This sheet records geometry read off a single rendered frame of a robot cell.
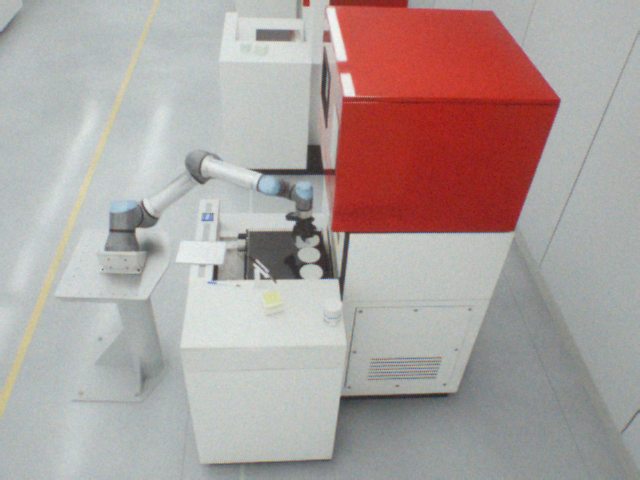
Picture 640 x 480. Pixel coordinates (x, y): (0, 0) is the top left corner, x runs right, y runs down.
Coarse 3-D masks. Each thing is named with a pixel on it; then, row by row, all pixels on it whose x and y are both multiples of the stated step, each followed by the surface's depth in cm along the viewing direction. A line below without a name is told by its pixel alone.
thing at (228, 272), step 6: (228, 258) 264; (234, 258) 264; (228, 264) 261; (234, 264) 261; (222, 270) 258; (228, 270) 258; (234, 270) 258; (222, 276) 255; (228, 276) 255; (234, 276) 255
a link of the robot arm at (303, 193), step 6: (300, 186) 243; (306, 186) 243; (312, 186) 244; (294, 192) 245; (300, 192) 242; (306, 192) 241; (312, 192) 244; (294, 198) 245; (300, 198) 244; (306, 198) 243; (312, 198) 245; (300, 204) 246; (306, 204) 246; (312, 204) 248; (300, 210) 248; (306, 210) 248
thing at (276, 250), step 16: (256, 240) 271; (272, 240) 271; (288, 240) 272; (320, 240) 273; (256, 256) 263; (272, 256) 263; (288, 256) 264; (320, 256) 265; (272, 272) 256; (288, 272) 256
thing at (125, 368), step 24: (120, 312) 281; (144, 312) 282; (96, 336) 333; (120, 336) 303; (144, 336) 292; (96, 360) 320; (120, 360) 317; (144, 360) 303; (96, 384) 310; (120, 384) 311; (144, 384) 311
